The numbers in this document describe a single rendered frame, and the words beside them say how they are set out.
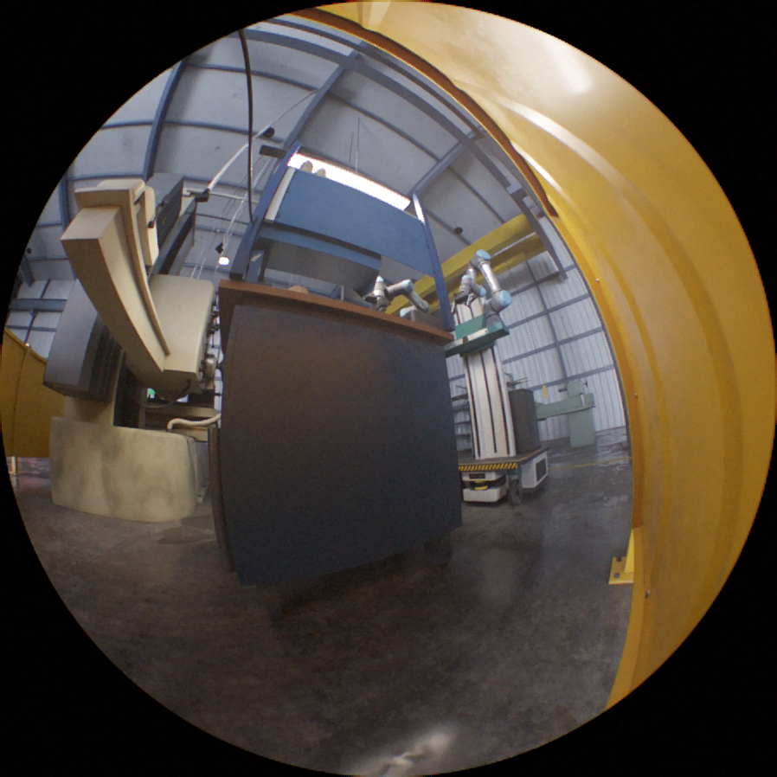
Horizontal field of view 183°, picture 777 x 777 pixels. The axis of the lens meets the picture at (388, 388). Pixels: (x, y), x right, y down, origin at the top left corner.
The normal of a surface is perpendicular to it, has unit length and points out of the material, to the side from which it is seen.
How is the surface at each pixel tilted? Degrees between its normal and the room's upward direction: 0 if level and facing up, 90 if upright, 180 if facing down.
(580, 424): 90
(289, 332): 90
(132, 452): 90
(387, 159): 169
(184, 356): 90
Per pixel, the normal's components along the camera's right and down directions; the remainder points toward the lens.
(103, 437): 0.61, -0.23
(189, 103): 0.19, 0.91
